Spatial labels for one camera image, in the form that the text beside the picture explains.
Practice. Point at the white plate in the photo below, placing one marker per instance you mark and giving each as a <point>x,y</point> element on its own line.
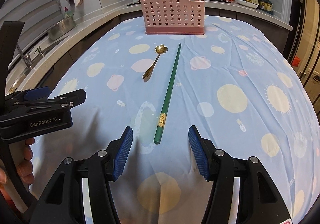
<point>246,4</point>

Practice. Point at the green chopstick gold band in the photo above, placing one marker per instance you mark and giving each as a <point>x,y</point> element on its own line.
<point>163,115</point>

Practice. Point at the stainless steel sink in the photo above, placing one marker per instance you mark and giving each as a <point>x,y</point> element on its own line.
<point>18,73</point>

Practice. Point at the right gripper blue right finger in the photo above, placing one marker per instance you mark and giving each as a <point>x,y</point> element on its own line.
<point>198,148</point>

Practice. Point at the pink perforated utensil holder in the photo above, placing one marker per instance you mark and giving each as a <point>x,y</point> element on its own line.
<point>173,17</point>

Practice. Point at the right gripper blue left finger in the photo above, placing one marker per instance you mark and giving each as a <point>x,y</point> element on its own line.
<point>120,152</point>

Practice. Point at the gold flower-shaped spoon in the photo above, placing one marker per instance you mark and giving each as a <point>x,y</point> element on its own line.
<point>159,50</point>

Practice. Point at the stainless steel pot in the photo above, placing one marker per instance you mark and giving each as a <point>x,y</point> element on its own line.
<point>61,28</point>

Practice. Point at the glass sliding door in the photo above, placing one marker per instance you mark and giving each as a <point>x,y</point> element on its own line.
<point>302,50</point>

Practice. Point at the window blinds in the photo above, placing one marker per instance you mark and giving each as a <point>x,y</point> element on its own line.
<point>38,16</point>

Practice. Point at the small condiment jars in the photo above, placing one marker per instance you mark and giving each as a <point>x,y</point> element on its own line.
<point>267,6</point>

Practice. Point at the person's left hand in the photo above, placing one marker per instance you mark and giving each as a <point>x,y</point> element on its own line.
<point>24,169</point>

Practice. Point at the blue planet-print tablecloth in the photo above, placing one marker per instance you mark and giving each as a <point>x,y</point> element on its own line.
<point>231,83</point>

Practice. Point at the green dish soap bottle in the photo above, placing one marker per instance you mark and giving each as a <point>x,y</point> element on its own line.
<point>67,13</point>

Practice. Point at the chrome kitchen faucet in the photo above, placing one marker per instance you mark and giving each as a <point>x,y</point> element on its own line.
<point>25,57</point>

